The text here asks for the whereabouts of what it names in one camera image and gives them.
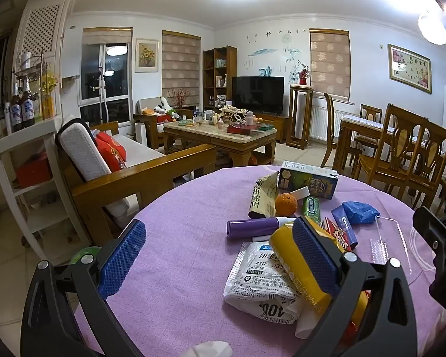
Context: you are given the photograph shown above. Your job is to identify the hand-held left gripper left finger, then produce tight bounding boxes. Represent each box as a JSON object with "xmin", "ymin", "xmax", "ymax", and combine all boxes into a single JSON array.
[{"xmin": 20, "ymin": 219, "xmax": 147, "ymax": 357}]

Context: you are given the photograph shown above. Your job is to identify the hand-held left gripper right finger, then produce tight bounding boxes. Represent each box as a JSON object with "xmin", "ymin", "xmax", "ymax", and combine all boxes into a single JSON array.
[{"xmin": 292, "ymin": 216, "xmax": 430, "ymax": 357}]

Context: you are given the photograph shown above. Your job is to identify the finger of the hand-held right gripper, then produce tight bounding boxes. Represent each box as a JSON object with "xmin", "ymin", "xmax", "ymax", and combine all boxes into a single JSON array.
[{"xmin": 412, "ymin": 205, "xmax": 446, "ymax": 268}]

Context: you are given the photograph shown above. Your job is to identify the yellow printed plastic packet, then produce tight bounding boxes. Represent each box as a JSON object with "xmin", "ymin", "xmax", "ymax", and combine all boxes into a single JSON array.
[{"xmin": 269, "ymin": 216, "xmax": 370, "ymax": 346}]

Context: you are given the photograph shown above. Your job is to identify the red snack packet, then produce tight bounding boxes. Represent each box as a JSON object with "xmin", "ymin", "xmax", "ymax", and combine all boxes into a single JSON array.
[{"xmin": 321, "ymin": 217, "xmax": 354, "ymax": 253}]

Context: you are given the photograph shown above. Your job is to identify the tangerine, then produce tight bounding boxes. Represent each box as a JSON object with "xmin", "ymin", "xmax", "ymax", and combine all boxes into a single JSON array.
[{"xmin": 274, "ymin": 192, "xmax": 299, "ymax": 218}]

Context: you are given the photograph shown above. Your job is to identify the white printed mailer bag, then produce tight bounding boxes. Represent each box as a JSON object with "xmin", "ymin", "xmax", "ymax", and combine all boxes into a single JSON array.
[{"xmin": 223, "ymin": 241, "xmax": 305, "ymax": 324}]

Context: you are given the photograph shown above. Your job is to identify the blue purple packet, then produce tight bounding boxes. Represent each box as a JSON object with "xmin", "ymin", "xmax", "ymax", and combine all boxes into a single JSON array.
[{"xmin": 331, "ymin": 205, "xmax": 358, "ymax": 248}]

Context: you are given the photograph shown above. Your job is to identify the green round object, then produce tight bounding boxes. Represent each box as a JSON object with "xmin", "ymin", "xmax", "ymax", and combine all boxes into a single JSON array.
[{"xmin": 70, "ymin": 246, "xmax": 105, "ymax": 264}]

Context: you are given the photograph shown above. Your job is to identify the clear plastic package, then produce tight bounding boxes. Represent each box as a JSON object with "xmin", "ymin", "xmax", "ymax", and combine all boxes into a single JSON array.
[{"xmin": 370, "ymin": 216, "xmax": 413, "ymax": 264}]

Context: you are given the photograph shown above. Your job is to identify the green gum packet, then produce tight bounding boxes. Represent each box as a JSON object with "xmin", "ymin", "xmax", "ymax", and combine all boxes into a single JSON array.
[{"xmin": 302, "ymin": 196, "xmax": 322, "ymax": 224}]

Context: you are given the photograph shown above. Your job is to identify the crumpled blue wrapper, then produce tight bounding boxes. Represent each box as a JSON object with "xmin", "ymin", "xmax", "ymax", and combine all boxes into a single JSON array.
[{"xmin": 342, "ymin": 201, "xmax": 380, "ymax": 224}]

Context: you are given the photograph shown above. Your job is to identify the white crumpled paper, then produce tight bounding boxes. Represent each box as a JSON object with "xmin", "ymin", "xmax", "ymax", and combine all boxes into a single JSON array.
[{"xmin": 294, "ymin": 303, "xmax": 322, "ymax": 340}]

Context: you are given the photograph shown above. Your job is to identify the purple tube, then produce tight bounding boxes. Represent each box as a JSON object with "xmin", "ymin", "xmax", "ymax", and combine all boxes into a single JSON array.
[{"xmin": 227, "ymin": 216, "xmax": 298, "ymax": 239}]

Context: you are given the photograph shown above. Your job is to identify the blue printed carton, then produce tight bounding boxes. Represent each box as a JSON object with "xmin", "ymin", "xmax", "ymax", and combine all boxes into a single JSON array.
[{"xmin": 277, "ymin": 161, "xmax": 340, "ymax": 199}]

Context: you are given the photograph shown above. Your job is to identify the cream printed plastic bag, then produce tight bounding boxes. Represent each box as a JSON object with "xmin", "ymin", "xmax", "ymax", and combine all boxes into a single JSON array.
[{"xmin": 248, "ymin": 173, "xmax": 281, "ymax": 219}]

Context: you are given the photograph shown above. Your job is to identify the wooden sofa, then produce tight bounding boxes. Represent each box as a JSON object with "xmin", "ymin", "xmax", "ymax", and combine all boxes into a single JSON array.
[{"xmin": 56, "ymin": 118, "xmax": 218, "ymax": 244}]

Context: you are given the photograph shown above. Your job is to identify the white shelf unit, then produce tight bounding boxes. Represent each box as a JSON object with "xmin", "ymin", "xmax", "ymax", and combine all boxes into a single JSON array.
[{"xmin": 0, "ymin": 119, "xmax": 93, "ymax": 266}]

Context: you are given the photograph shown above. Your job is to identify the red cushion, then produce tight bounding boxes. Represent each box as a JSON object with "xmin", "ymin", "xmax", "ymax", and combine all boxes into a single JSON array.
[{"xmin": 95, "ymin": 132, "xmax": 128, "ymax": 172}]

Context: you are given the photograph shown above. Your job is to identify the white sofa back cushion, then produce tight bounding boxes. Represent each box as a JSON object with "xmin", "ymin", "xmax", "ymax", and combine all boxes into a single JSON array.
[{"xmin": 57, "ymin": 121, "xmax": 112, "ymax": 183}]

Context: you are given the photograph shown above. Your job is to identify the red box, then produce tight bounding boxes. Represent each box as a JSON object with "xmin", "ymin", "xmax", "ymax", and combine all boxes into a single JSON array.
[{"xmin": 15, "ymin": 152, "xmax": 53, "ymax": 188}]

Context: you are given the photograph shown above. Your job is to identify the white tissue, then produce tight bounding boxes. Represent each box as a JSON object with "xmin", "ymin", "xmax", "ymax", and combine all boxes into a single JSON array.
[{"xmin": 184, "ymin": 340, "xmax": 234, "ymax": 357}]

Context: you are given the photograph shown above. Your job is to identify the wooden dining table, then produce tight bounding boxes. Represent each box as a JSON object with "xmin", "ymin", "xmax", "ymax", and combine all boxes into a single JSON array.
[{"xmin": 336, "ymin": 113, "xmax": 432, "ymax": 179}]

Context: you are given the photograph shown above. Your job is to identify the white radiator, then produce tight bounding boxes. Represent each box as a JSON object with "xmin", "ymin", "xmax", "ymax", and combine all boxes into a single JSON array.
[{"xmin": 308, "ymin": 105, "xmax": 344, "ymax": 142}]

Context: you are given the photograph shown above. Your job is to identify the wooden television cabinet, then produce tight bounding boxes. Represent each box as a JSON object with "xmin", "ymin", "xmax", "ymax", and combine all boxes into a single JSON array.
[{"xmin": 253, "ymin": 113, "xmax": 291, "ymax": 144}]

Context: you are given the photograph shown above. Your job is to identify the wooden coffee table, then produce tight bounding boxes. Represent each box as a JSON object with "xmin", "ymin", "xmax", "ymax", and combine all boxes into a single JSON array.
[{"xmin": 163, "ymin": 117, "xmax": 277, "ymax": 166}]

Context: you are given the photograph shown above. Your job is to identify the wooden armchair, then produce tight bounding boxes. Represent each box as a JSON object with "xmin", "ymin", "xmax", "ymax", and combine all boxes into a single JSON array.
[{"xmin": 134, "ymin": 97, "xmax": 194, "ymax": 149}]

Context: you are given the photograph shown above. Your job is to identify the framed floral picture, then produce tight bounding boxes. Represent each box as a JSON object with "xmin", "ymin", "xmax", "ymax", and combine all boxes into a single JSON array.
[{"xmin": 387, "ymin": 43, "xmax": 433, "ymax": 94}]

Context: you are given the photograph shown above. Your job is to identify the tall wooden plant stand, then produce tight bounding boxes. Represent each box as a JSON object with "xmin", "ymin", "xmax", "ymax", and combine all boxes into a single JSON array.
[{"xmin": 286, "ymin": 84, "xmax": 315, "ymax": 150}]

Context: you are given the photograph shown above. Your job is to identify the black television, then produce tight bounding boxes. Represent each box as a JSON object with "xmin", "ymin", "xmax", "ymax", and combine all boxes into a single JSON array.
[{"xmin": 232, "ymin": 76, "xmax": 285, "ymax": 117}]

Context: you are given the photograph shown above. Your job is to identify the glass bottle blue label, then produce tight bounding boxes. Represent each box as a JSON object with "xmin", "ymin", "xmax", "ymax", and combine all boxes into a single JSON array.
[
  {"xmin": 9, "ymin": 82, "xmax": 23, "ymax": 132},
  {"xmin": 21, "ymin": 78, "xmax": 36, "ymax": 129}
]

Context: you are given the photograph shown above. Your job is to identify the red potted plant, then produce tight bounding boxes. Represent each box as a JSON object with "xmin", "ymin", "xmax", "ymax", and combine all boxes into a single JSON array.
[{"xmin": 292, "ymin": 60, "xmax": 311, "ymax": 85}]

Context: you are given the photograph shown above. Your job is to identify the glass balcony door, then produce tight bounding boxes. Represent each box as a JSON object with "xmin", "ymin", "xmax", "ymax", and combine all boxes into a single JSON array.
[{"xmin": 80, "ymin": 43, "xmax": 131, "ymax": 125}]

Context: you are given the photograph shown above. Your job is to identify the yellow flowers in vase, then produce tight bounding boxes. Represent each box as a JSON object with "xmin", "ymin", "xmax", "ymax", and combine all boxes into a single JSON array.
[{"xmin": 41, "ymin": 65, "xmax": 58, "ymax": 120}]

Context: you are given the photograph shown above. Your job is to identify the beige patterned roller blind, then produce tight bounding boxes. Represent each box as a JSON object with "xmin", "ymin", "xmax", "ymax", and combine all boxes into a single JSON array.
[
  {"xmin": 82, "ymin": 27, "xmax": 134, "ymax": 45},
  {"xmin": 161, "ymin": 30, "xmax": 202, "ymax": 101},
  {"xmin": 309, "ymin": 28, "xmax": 352, "ymax": 102}
]

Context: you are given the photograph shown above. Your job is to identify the wooden bookshelf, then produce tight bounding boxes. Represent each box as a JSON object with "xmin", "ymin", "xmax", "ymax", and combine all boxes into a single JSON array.
[{"xmin": 202, "ymin": 46, "xmax": 238, "ymax": 111}]

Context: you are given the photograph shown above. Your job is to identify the round ceiling lamp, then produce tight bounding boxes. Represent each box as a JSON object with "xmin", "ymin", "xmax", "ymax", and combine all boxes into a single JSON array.
[{"xmin": 418, "ymin": 7, "xmax": 446, "ymax": 45}]

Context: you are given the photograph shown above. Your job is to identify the framed sunflower painting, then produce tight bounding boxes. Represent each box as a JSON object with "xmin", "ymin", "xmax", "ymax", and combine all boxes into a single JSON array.
[{"xmin": 134, "ymin": 38, "xmax": 160, "ymax": 73}]

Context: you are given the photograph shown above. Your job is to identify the white lattice cabinet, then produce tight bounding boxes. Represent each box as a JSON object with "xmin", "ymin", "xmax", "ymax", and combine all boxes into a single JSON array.
[{"xmin": 13, "ymin": 0, "xmax": 71, "ymax": 120}]

